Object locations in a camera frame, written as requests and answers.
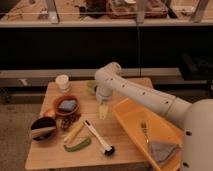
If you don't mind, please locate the green pea pod toy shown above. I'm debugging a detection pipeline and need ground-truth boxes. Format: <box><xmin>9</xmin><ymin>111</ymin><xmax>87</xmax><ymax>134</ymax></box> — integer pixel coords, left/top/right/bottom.
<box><xmin>64</xmin><ymin>137</ymin><xmax>92</xmax><ymax>152</ymax></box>

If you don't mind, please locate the orange peach toy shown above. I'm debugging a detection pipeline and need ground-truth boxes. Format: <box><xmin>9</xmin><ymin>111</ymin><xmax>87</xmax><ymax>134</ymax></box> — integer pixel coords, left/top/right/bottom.
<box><xmin>43</xmin><ymin>109</ymin><xmax>56</xmax><ymax>118</ymax></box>

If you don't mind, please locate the blue sponge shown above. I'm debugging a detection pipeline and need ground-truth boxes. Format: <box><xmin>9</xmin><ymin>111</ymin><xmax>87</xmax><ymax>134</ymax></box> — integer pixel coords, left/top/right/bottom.
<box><xmin>59</xmin><ymin>100</ymin><xmax>77</xmax><ymax>112</ymax></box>

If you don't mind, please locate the yellow plastic tray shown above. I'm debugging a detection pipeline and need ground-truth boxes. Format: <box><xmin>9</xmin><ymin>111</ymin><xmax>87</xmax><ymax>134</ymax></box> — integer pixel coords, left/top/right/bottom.
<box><xmin>113</xmin><ymin>99</ymin><xmax>183</xmax><ymax>171</ymax></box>

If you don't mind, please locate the terracotta bowl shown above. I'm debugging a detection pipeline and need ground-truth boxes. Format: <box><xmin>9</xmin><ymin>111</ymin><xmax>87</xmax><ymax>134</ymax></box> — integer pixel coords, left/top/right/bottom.
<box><xmin>53</xmin><ymin>95</ymin><xmax>79</xmax><ymax>116</ymax></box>

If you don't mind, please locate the grey folded cloth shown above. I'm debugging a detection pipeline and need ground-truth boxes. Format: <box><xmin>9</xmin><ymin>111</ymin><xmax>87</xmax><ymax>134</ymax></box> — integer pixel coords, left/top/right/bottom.
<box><xmin>148</xmin><ymin>141</ymin><xmax>181</xmax><ymax>166</ymax></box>

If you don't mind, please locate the white dish brush black head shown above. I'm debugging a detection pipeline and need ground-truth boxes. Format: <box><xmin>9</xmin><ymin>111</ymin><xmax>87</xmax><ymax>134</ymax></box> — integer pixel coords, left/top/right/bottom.
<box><xmin>84</xmin><ymin>120</ymin><xmax>115</xmax><ymax>156</ymax></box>

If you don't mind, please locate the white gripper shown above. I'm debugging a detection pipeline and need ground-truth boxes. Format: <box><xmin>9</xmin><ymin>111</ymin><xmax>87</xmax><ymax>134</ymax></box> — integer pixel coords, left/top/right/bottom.
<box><xmin>96</xmin><ymin>86</ymin><xmax>111</xmax><ymax>120</ymax></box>

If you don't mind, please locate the green plastic item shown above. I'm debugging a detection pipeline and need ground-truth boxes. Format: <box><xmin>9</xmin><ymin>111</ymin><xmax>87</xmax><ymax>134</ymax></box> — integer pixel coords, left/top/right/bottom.
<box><xmin>87</xmin><ymin>80</ymin><xmax>97</xmax><ymax>95</ymax></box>

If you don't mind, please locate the white plastic cup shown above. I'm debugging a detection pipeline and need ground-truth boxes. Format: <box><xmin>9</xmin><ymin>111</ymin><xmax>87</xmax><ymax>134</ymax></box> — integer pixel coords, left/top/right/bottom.
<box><xmin>55</xmin><ymin>75</ymin><xmax>70</xmax><ymax>92</ymax></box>

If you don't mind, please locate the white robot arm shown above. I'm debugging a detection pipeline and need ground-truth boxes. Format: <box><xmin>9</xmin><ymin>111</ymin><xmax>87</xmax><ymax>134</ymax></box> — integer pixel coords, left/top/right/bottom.
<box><xmin>95</xmin><ymin>62</ymin><xmax>213</xmax><ymax>171</ymax></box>

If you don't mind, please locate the black bowl with utensils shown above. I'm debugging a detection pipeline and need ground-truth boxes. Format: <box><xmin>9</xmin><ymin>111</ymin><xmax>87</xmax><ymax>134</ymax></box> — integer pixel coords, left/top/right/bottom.
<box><xmin>30</xmin><ymin>117</ymin><xmax>57</xmax><ymax>141</ymax></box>

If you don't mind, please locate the metal fork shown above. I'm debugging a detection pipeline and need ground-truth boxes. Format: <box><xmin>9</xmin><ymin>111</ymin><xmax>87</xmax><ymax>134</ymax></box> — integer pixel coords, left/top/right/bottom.
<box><xmin>141</xmin><ymin>121</ymin><xmax>149</xmax><ymax>144</ymax></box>

